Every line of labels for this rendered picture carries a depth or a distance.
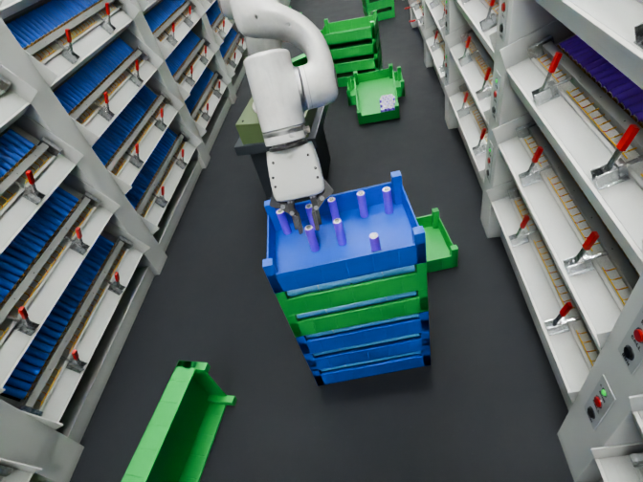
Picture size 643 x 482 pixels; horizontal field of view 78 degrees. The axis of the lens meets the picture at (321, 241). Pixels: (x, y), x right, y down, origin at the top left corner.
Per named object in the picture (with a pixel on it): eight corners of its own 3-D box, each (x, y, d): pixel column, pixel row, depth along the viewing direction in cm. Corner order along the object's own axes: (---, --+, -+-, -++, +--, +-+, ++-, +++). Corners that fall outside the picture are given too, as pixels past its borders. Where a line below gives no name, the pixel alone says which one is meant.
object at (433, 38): (448, 96, 178) (436, 69, 170) (429, 47, 221) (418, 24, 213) (495, 72, 170) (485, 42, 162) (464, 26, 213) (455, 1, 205)
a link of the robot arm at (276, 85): (309, 120, 78) (264, 132, 79) (293, 49, 74) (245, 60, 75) (310, 121, 70) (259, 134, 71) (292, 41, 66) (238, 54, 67)
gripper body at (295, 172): (313, 132, 78) (326, 186, 82) (263, 143, 79) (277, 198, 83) (312, 134, 71) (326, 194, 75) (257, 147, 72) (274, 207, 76)
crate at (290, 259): (275, 294, 78) (261, 267, 73) (274, 227, 93) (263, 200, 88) (427, 262, 76) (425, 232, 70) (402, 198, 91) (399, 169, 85)
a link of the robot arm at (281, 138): (309, 121, 78) (312, 137, 79) (265, 132, 79) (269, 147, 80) (307, 123, 70) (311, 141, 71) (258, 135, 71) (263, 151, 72)
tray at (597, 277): (604, 362, 65) (592, 319, 57) (501, 157, 108) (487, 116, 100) (765, 330, 57) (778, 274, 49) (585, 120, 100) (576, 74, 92)
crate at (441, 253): (363, 287, 126) (359, 271, 120) (352, 243, 141) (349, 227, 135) (457, 266, 124) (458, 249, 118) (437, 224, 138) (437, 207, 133)
